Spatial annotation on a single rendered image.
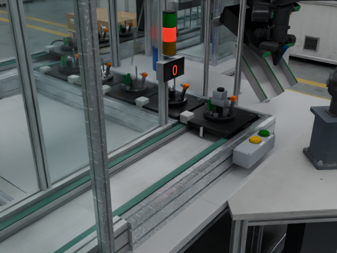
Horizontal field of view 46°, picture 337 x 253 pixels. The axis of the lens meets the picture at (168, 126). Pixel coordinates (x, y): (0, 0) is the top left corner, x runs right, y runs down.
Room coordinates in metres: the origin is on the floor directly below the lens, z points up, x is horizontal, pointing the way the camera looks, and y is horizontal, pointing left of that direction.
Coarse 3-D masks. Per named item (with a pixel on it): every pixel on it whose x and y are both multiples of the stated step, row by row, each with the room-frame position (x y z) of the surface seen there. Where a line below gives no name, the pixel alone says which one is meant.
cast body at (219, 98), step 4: (220, 88) 1.52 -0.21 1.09; (224, 88) 1.52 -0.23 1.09; (216, 92) 1.51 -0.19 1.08; (220, 92) 1.50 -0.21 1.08; (224, 92) 1.51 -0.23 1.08; (212, 96) 1.52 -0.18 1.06; (216, 96) 1.51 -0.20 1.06; (220, 96) 1.50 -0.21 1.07; (224, 96) 1.51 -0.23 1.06; (212, 100) 1.52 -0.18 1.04; (216, 100) 1.51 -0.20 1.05; (220, 100) 1.49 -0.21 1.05; (224, 100) 1.49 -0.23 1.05; (228, 100) 1.51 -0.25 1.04; (216, 104) 1.51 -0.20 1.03; (220, 104) 1.49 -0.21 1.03; (224, 104) 1.49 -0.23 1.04
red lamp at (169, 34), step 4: (164, 28) 1.43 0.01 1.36; (168, 28) 1.42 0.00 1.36; (172, 28) 1.43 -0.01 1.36; (164, 32) 1.43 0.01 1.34; (168, 32) 1.42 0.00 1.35; (172, 32) 1.43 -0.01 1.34; (164, 36) 1.43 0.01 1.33; (168, 36) 1.42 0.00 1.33; (172, 36) 1.43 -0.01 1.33; (164, 40) 1.43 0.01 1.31; (168, 40) 1.42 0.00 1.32; (172, 40) 1.43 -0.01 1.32
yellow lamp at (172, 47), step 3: (162, 42) 1.44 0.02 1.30; (165, 42) 1.43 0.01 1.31; (168, 42) 1.42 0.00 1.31; (171, 42) 1.42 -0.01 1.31; (174, 42) 1.43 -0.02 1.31; (162, 45) 1.44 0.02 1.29; (165, 45) 1.43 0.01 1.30; (168, 45) 1.42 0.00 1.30; (171, 45) 1.42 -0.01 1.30; (174, 45) 1.43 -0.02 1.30; (162, 48) 1.44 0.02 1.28; (165, 48) 1.43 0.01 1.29; (168, 48) 1.42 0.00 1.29; (171, 48) 1.42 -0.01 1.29; (174, 48) 1.43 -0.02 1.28; (162, 51) 1.44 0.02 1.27; (165, 51) 1.43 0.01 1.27; (168, 51) 1.42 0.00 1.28; (171, 51) 1.42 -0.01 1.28; (174, 51) 1.43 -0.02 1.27; (165, 54) 1.43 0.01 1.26; (168, 54) 1.42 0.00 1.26; (171, 54) 1.42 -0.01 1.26; (174, 54) 1.43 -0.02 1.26
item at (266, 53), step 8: (224, 8) 1.80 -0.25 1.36; (232, 8) 1.84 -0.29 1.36; (248, 8) 1.86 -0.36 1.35; (224, 16) 1.80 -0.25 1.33; (232, 16) 1.77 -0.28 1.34; (248, 16) 1.86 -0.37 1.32; (224, 24) 1.80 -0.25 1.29; (232, 24) 1.76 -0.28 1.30; (248, 24) 1.86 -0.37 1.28; (256, 24) 1.82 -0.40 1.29; (232, 32) 1.76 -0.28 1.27; (248, 32) 1.80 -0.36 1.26; (248, 40) 1.69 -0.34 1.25; (256, 40) 1.75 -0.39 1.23; (264, 40) 1.78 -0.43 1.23; (256, 48) 1.66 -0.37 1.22; (264, 56) 1.64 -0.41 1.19
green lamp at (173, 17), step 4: (164, 16) 1.43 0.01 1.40; (168, 16) 1.42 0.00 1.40; (172, 16) 1.43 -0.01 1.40; (176, 16) 1.44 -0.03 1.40; (164, 20) 1.43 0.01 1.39; (168, 20) 1.42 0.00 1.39; (172, 20) 1.43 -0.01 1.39; (164, 24) 1.43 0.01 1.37; (168, 24) 1.42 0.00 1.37; (172, 24) 1.43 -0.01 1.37
